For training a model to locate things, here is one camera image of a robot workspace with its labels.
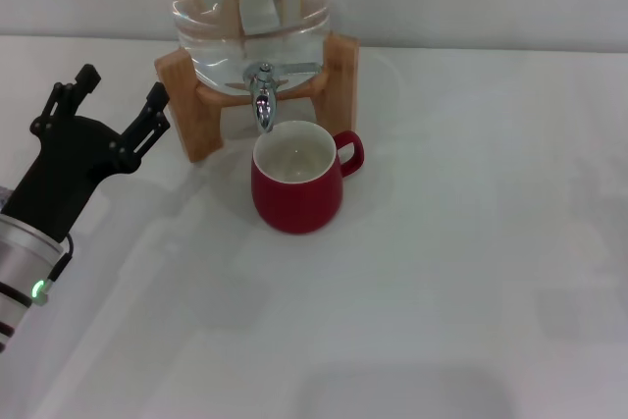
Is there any chrome faucet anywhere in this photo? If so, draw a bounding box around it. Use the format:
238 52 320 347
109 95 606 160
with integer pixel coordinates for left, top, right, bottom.
242 60 324 134

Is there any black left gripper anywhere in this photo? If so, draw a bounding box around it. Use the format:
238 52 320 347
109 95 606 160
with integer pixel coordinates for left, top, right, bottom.
4 64 172 243

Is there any red ceramic cup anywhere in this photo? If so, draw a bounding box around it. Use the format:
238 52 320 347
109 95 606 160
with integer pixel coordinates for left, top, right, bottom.
250 120 365 235

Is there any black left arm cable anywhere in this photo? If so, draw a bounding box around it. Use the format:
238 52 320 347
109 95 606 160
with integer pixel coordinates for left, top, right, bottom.
46 234 76 293

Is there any wooden dispenser stand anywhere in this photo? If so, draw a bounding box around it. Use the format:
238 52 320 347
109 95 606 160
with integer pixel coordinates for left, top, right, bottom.
154 31 359 164

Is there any glass water dispenser jar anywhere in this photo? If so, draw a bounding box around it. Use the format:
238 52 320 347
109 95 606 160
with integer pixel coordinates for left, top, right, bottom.
157 0 333 96

